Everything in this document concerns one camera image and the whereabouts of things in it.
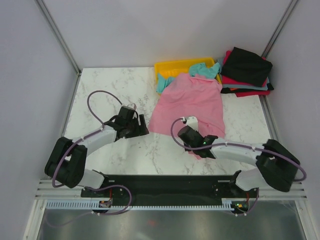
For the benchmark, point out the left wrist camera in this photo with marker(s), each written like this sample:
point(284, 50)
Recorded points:
point(132, 106)

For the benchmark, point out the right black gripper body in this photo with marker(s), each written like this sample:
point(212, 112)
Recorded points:
point(196, 131)

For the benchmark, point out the left aluminium post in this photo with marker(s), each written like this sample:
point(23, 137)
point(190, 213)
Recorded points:
point(57, 34)

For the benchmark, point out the right aluminium post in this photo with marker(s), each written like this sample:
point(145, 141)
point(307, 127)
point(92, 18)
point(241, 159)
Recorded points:
point(280, 27)

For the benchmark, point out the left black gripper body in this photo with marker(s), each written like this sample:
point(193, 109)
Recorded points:
point(132, 128)

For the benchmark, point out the teal t shirt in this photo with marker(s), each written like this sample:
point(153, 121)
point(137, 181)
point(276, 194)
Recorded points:
point(198, 69)

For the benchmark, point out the white cable duct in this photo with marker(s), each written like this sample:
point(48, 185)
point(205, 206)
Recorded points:
point(97, 205)

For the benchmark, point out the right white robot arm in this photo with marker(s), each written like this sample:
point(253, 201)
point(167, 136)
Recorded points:
point(274, 165)

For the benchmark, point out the pink t shirt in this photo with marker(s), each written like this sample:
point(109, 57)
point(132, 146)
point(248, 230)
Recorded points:
point(189, 96)

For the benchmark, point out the black bottom t shirt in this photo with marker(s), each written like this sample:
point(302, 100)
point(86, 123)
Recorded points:
point(244, 90)

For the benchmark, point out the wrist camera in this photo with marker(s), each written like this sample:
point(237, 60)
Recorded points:
point(132, 106)
point(191, 121)

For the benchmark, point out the red folded t shirt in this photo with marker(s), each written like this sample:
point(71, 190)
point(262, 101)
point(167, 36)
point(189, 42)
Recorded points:
point(244, 94)

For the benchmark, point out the yellow plastic bin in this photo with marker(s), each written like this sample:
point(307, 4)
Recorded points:
point(167, 70)

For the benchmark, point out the aluminium post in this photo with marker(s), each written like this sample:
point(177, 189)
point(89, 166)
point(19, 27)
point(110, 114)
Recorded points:
point(57, 34)
point(280, 27)

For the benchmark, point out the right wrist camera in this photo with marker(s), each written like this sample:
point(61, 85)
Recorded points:
point(191, 121)

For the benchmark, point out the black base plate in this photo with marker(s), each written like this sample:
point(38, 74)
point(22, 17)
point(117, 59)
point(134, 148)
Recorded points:
point(167, 190)

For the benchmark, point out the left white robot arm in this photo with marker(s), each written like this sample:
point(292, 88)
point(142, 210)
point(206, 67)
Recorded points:
point(67, 161)

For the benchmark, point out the black folded t shirt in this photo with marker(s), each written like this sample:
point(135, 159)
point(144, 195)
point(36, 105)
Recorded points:
point(246, 67)

